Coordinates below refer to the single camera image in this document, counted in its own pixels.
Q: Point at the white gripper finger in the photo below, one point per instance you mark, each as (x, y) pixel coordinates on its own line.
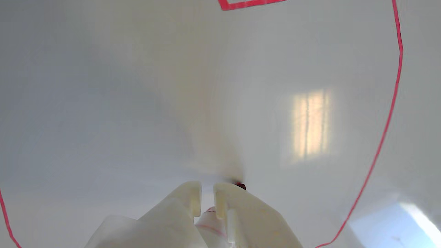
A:
(165, 220)
(255, 224)

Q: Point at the large whiteboard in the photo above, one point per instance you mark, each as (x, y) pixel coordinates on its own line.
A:
(137, 103)

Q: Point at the red marker pen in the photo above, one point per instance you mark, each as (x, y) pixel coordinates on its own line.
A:
(210, 224)

